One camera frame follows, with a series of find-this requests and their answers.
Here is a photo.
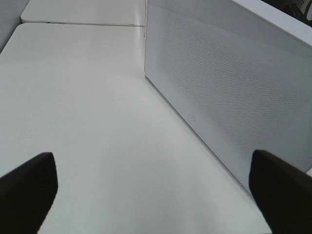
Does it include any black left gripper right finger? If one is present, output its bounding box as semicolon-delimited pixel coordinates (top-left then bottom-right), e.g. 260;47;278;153
249;150;312;234

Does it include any white microwave oven body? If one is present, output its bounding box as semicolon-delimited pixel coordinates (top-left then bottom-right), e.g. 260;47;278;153
235;0;312;46

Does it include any white microwave door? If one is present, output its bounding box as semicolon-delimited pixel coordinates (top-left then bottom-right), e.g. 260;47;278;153
144;0;312;187

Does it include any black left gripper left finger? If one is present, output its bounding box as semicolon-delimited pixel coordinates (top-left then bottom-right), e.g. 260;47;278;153
0;152;58;234

